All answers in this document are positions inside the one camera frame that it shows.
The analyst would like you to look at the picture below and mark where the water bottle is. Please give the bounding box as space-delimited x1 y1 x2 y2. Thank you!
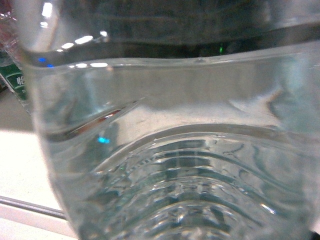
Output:
13 0 320 240
0 49 32 115

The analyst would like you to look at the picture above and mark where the water bottle, logo barcode label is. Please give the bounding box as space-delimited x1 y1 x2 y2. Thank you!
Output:
0 49 32 115

